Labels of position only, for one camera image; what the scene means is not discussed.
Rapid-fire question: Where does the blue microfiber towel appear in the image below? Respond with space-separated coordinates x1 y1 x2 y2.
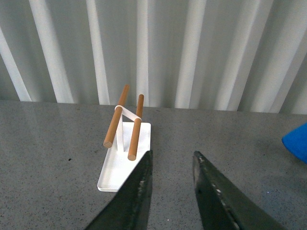
282 123 307 163

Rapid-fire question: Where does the left wooden rack rod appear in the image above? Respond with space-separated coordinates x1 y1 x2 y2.
103 84 130 148

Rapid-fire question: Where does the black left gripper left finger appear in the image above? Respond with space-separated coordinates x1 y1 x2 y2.
86 150 153 230

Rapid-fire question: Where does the wooden rack rod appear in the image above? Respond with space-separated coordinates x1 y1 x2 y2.
103 84 130 148
128 94 144 161

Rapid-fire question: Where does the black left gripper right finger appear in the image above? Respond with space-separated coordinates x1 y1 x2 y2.
193 151 285 230

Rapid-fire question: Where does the white towel rack stand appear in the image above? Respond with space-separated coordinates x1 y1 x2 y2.
97 105 151 192

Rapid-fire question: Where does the right wooden rack rod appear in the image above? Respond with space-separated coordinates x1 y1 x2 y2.
128 94 144 161

